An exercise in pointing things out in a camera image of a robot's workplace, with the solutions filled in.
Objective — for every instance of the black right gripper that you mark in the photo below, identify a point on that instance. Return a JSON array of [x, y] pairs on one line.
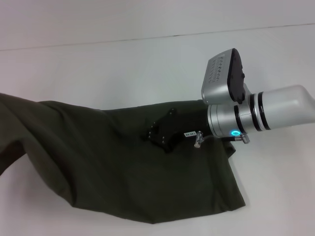
[[169, 132]]

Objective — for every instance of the dark green FREE T-shirt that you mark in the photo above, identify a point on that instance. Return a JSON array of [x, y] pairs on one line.
[[110, 157]]

